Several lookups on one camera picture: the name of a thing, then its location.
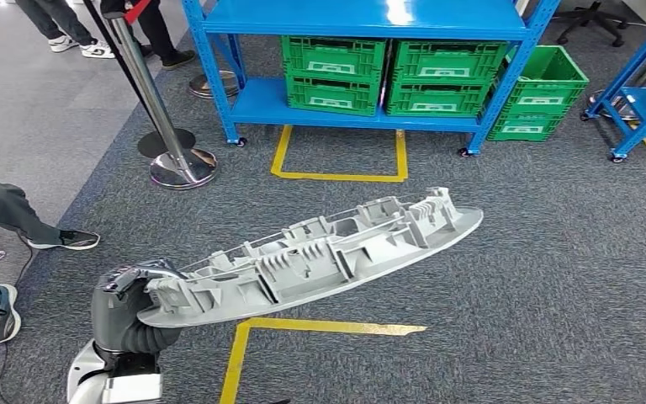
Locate chrome stanchion base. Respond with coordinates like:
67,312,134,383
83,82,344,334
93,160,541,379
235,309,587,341
188,69,241,100
587,88,639,122

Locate grey plastic hubcap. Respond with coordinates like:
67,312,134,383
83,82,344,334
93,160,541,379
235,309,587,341
135,186,485,329

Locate black stanchion post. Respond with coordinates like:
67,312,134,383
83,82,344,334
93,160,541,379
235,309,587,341
80,0,198,160

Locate chrome stanchion post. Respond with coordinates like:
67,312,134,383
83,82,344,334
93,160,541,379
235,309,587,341
103,11,220,191

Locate blue metal shelf rack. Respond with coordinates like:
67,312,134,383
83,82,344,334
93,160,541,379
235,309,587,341
180,0,563,158
580,0,646,164

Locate person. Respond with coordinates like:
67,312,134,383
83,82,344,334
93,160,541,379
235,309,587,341
99,0,198,72
15,0,116,61
0,171,102,345

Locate black floor cable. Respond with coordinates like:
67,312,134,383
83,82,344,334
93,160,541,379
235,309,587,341
0,245,35,404

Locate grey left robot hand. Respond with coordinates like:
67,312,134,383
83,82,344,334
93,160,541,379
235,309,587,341
90,258,188,355

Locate black office chair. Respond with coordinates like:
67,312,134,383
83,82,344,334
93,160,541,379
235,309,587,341
551,0,631,49

